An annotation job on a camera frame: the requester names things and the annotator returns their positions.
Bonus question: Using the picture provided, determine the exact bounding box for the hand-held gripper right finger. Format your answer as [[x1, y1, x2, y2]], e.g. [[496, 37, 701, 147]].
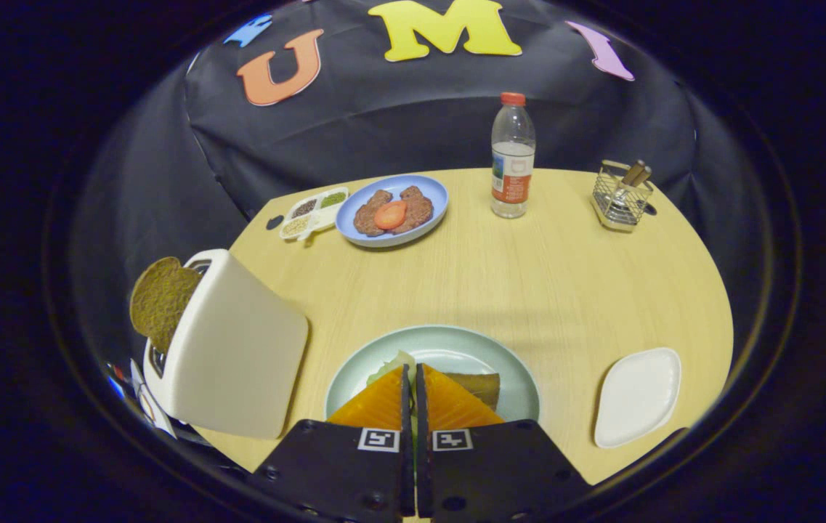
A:
[[416, 363, 591, 523]]

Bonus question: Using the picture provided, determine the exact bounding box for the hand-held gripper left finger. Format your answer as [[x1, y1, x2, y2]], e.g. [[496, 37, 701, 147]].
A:
[[249, 363, 417, 523]]

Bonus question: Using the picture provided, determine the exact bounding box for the green lettuce leaf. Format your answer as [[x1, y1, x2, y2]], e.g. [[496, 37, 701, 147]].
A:
[[367, 351, 417, 386]]

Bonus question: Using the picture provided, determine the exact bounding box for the brown toast slice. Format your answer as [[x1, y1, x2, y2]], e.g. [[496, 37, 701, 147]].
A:
[[129, 256, 203, 354]]

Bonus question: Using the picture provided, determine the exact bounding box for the brown bread slice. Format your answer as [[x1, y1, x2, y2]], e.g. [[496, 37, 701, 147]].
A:
[[445, 372, 501, 411]]

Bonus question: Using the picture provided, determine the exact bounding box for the pale green plate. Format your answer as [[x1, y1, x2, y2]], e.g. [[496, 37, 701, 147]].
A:
[[325, 325, 540, 423]]

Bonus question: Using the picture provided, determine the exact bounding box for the white toaster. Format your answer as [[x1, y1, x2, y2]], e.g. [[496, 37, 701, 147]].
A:
[[144, 249, 309, 440]]

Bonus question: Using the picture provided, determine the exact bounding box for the white square plate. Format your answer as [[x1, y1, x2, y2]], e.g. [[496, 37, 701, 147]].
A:
[[594, 347, 682, 449]]

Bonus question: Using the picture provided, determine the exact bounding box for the white seasoning tray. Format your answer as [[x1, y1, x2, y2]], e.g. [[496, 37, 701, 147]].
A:
[[279, 187, 349, 242]]

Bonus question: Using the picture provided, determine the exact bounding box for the brown meat patty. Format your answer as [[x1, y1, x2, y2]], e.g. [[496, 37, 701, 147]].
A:
[[353, 190, 394, 238], [398, 186, 434, 233]]

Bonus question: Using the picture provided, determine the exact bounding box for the red tomato slice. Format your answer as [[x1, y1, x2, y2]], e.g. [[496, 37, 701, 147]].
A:
[[373, 200, 408, 230]]

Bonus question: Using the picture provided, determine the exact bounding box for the blue plate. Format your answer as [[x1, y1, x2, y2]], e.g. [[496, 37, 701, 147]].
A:
[[335, 174, 450, 248]]

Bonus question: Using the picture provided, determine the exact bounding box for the clear water bottle red cap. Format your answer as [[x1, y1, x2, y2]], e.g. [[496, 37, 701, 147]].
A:
[[490, 92, 537, 219]]

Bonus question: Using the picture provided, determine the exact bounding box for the metal wire utensil basket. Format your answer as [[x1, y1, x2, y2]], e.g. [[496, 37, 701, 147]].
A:
[[591, 160, 655, 233]]

